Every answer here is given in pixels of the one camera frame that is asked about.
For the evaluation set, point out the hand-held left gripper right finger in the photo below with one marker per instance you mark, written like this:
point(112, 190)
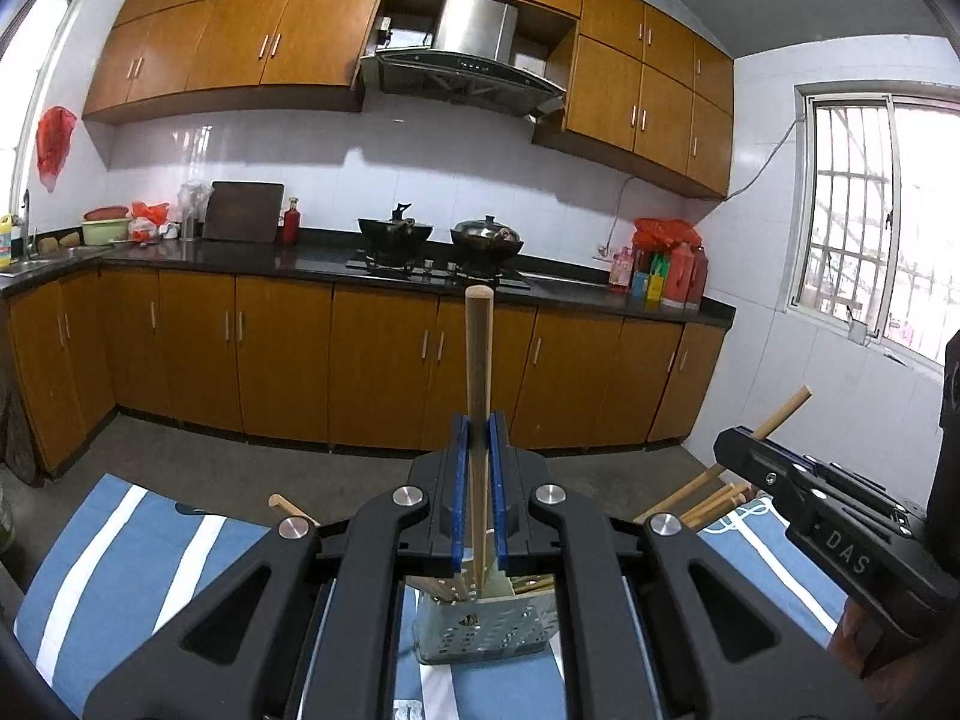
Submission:
point(499, 502)

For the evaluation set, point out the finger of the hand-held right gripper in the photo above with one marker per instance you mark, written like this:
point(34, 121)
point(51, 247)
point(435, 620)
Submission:
point(855, 481)
point(765, 469)

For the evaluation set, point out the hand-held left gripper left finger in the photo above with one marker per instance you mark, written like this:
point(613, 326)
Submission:
point(459, 502)

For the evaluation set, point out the green perforated chopstick holder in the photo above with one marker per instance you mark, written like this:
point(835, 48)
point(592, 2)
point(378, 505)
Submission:
point(480, 630)

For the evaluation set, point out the person's right forearm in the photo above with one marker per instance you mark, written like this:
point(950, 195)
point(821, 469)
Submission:
point(855, 637)

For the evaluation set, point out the person's black clothing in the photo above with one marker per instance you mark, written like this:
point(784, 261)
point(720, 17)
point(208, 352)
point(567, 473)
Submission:
point(951, 382)

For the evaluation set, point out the green yellow bottles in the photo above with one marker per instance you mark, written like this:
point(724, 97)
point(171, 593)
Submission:
point(656, 281)

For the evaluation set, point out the wooden base cabinets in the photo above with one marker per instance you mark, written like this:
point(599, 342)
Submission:
point(285, 360)

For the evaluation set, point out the gas stove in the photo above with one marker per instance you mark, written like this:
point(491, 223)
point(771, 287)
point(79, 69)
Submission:
point(435, 274)

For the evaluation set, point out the pink bottle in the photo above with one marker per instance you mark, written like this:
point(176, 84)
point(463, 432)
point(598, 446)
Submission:
point(621, 268)

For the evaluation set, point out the barred window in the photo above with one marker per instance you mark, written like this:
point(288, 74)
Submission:
point(877, 225)

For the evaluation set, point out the wok with lid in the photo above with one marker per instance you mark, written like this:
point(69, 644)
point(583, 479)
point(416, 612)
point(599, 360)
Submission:
point(487, 240)

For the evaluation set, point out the black wok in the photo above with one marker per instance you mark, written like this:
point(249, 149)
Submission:
point(394, 232)

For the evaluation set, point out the black kitchen countertop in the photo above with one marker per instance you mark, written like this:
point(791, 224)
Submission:
point(315, 262)

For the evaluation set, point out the blue white striped tablecloth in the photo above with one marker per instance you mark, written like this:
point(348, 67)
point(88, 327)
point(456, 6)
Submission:
point(150, 555)

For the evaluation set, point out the red bottle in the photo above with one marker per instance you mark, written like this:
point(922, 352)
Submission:
point(292, 225)

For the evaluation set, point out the dark wooden cutting board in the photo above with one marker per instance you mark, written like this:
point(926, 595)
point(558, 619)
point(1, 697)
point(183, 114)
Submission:
point(244, 211)

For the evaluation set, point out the clear plastic bag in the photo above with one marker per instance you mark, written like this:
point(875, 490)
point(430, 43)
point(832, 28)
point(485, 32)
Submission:
point(193, 206)

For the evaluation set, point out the red white plastic bag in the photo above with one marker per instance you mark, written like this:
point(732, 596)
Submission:
point(148, 221)

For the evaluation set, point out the green plastic basin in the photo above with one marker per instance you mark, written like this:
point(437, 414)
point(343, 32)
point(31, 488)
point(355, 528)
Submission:
point(107, 229)

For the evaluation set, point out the steel range hood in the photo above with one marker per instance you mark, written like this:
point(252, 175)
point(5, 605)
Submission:
point(469, 52)

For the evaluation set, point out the steel sink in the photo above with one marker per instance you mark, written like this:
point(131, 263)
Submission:
point(52, 255)

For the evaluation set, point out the steel faucet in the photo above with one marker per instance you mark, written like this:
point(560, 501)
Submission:
point(28, 225)

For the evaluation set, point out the yellow detergent bottle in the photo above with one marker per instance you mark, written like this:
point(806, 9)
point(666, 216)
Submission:
point(7, 240)

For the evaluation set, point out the red plastic bag on wall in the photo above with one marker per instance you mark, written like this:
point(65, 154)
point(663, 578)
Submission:
point(56, 146)

